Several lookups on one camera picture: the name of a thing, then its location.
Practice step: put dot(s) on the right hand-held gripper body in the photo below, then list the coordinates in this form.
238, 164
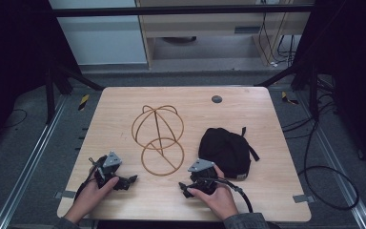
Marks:
200, 165

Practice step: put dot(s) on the black curtain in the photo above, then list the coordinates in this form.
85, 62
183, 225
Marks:
12, 63
352, 63

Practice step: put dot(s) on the black metal stand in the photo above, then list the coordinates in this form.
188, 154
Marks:
313, 92
50, 95

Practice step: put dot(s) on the yellow black tape strip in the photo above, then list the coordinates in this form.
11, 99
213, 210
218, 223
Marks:
83, 101
287, 98

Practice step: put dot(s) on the aluminium floor rail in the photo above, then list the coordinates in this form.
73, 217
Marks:
340, 171
31, 159

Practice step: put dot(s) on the black horizontal bar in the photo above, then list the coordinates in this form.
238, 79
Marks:
171, 10

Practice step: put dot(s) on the person's left hand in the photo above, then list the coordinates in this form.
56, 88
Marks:
90, 198

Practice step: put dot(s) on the white cabinet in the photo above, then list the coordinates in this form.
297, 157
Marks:
101, 38

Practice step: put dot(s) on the grey table grommet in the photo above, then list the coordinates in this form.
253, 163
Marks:
216, 99

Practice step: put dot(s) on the person's right hand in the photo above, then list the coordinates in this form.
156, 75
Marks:
219, 200

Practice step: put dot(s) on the grey metal table bracket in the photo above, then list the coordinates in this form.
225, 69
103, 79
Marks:
65, 194
303, 198

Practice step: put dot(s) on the light wooden desk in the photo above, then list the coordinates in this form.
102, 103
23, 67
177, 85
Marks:
203, 25

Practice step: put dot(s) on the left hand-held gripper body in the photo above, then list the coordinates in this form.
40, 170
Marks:
111, 160

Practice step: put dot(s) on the black cap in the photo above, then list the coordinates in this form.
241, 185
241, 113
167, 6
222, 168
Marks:
225, 151

